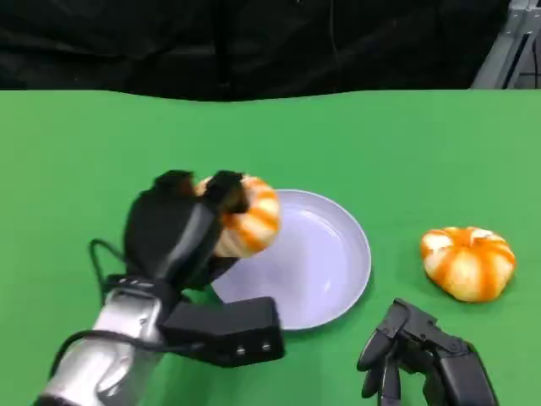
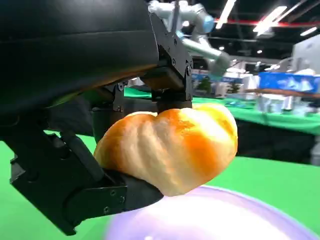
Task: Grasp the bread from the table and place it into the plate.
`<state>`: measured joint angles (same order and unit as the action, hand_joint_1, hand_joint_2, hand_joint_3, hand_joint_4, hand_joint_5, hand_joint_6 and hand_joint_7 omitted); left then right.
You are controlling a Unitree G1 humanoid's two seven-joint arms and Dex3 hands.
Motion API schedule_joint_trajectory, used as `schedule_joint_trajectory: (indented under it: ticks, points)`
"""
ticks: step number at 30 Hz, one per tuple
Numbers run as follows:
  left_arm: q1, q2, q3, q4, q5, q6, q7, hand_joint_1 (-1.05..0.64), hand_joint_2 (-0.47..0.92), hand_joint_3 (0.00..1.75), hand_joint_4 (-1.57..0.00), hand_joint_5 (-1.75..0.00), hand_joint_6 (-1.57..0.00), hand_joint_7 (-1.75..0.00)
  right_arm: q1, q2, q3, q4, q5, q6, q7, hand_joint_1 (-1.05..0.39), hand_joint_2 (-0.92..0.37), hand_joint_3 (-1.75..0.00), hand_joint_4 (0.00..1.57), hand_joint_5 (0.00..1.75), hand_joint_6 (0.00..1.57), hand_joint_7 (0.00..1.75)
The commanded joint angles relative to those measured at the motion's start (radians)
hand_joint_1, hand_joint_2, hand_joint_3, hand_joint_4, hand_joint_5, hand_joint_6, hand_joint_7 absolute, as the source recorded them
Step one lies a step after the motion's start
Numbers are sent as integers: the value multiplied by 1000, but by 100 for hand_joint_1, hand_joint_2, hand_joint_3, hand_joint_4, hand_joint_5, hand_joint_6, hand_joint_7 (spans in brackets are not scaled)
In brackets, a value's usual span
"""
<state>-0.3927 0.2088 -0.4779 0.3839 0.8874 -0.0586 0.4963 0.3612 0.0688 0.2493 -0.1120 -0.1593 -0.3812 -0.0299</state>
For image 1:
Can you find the green table cloth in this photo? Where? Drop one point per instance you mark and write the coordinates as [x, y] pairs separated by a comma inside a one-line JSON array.
[[270, 148]]

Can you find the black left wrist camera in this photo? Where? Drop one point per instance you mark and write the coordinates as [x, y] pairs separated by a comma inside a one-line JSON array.
[[228, 330]]

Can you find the lilac plate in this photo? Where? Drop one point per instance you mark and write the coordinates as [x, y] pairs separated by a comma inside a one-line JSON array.
[[304, 262]]

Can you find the grey metal frame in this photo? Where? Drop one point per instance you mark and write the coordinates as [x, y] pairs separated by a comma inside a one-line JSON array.
[[511, 46]]

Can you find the orange and white bread roll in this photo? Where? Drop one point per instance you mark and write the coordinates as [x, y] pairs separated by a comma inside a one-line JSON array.
[[467, 264], [249, 224]]

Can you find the black backdrop curtain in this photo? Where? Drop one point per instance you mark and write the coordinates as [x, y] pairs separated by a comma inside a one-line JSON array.
[[236, 42]]

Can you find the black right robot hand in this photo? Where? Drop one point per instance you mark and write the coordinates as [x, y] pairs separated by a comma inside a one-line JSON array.
[[444, 368]]

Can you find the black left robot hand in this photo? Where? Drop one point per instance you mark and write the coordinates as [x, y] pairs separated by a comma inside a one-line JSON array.
[[169, 232]]

